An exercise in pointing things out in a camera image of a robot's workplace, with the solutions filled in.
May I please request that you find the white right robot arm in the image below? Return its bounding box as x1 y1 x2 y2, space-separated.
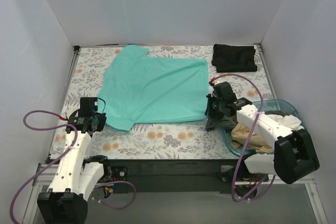
205 82 320 184

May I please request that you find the blue plastic laundry basket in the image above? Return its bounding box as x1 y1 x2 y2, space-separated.
220 99 304 156

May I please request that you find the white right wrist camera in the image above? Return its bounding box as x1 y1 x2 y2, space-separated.
208 78 222 87

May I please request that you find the teal t shirt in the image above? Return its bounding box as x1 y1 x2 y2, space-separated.
98 45 209 131

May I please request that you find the white t shirt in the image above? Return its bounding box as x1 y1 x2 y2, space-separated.
267 114 304 131

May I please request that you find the grey t shirt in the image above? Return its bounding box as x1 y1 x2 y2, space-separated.
205 115 238 132

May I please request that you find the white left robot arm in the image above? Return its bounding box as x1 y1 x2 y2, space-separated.
37 97 112 223

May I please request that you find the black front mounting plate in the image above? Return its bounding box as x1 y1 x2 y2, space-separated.
81 158 271 195

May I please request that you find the beige t shirt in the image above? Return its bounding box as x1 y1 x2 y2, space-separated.
230 123 274 153

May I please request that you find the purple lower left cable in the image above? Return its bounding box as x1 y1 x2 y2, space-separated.
90 181 137 210

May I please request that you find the folded black t shirt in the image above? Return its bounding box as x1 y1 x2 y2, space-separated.
212 44 257 73

